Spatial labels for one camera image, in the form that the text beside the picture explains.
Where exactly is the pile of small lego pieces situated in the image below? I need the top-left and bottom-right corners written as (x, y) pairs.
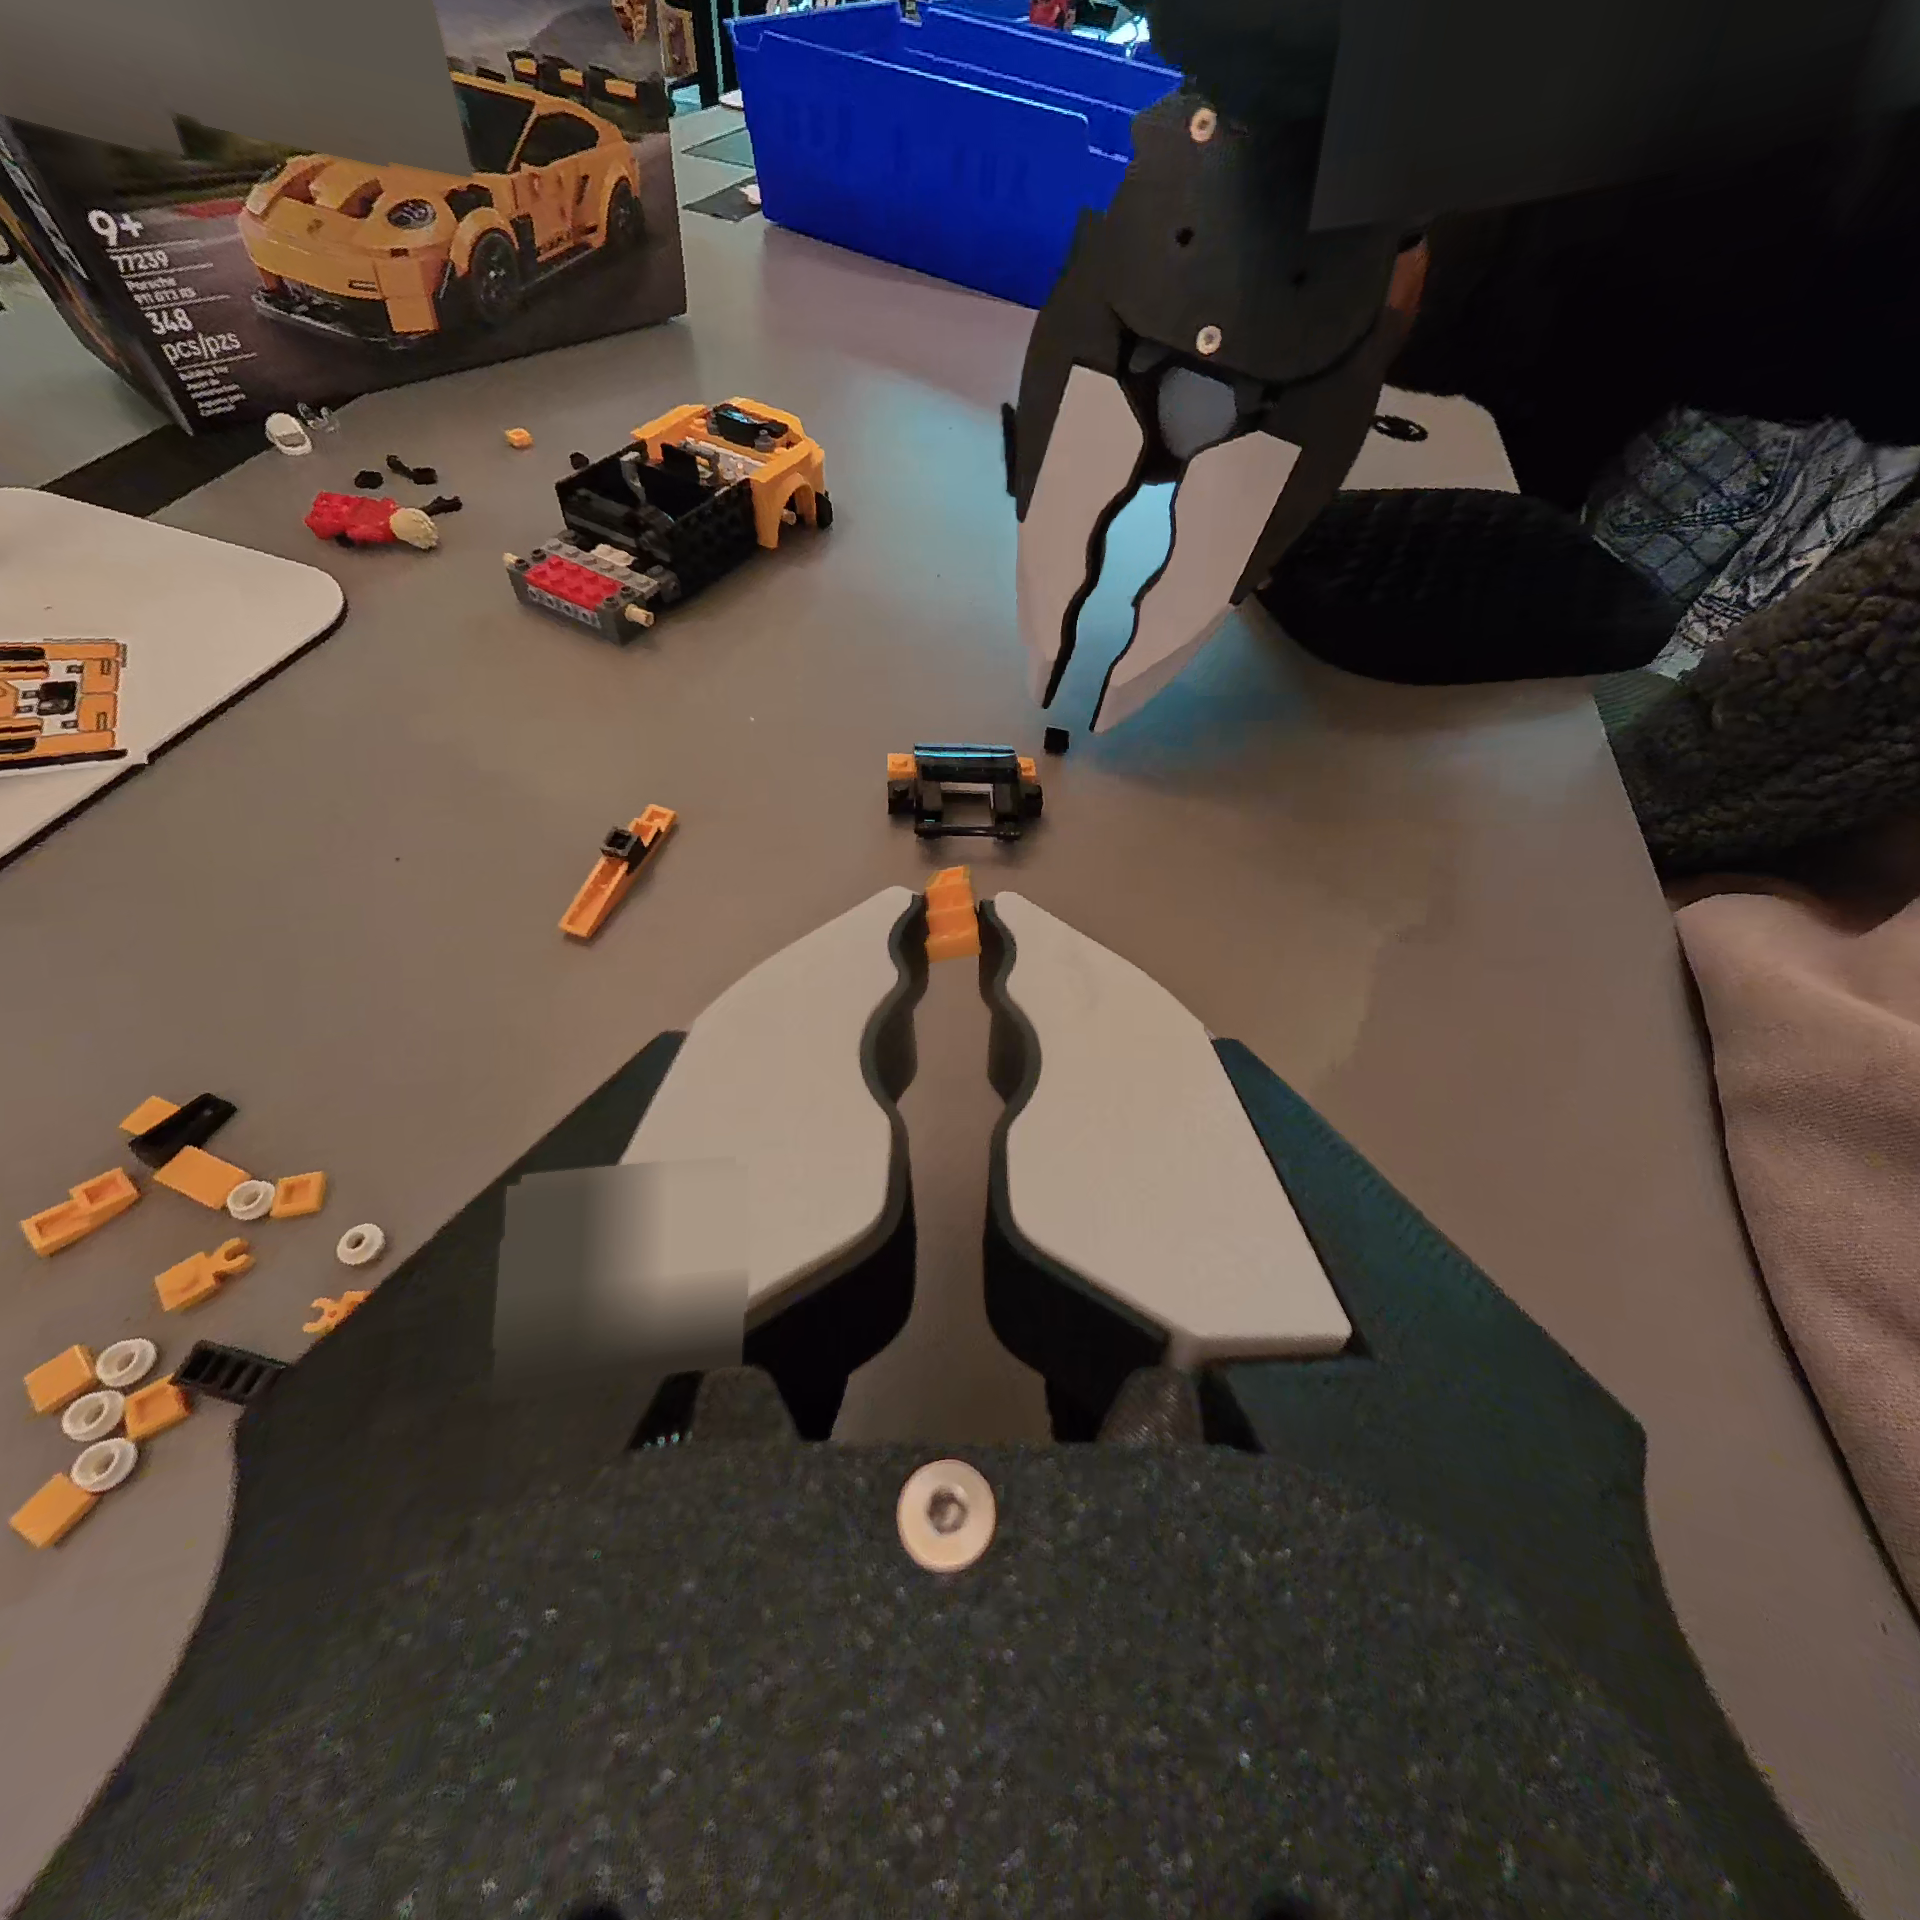
top-left (8, 1092), bottom-right (389, 1551)

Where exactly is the orange lego strip black clip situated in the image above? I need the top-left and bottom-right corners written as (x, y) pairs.
top-left (559, 806), bottom-right (682, 945)

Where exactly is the black mesh chair armrest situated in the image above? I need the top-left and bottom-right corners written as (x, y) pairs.
top-left (1253, 488), bottom-right (1679, 689)

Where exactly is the lego set cardboard box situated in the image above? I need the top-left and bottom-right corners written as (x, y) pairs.
top-left (0, 0), bottom-right (694, 441)

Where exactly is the black lego frame assembly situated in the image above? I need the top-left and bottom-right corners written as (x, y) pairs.
top-left (883, 742), bottom-right (1048, 846)

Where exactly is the blue plastic bin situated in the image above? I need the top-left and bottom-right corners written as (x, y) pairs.
top-left (727, 0), bottom-right (1187, 314)

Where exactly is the wooden book stand white base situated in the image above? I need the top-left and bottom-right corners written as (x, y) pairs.
top-left (0, 488), bottom-right (350, 875)

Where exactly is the person's dark fleece jacket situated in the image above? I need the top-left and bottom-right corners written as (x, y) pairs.
top-left (1611, 504), bottom-right (1920, 905)

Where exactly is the red lego minifigure piece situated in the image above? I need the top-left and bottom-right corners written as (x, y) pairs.
top-left (304, 490), bottom-right (443, 553)

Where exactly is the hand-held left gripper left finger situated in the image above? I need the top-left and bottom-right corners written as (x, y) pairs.
top-left (619, 886), bottom-right (922, 1433)

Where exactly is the person's pink shirt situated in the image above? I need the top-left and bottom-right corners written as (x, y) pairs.
top-left (1670, 852), bottom-right (1920, 1614)

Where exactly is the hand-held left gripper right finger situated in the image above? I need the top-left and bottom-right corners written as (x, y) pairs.
top-left (979, 892), bottom-right (1357, 1441)

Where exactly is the partly built lego car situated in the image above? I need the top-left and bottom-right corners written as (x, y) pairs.
top-left (505, 396), bottom-right (837, 650)

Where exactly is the person's plaid cloth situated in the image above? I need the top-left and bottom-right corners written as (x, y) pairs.
top-left (1582, 407), bottom-right (1920, 682)

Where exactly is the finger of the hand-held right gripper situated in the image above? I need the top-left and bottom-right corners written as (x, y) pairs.
top-left (1016, 364), bottom-right (1187, 712)
top-left (1089, 434), bottom-right (1306, 742)

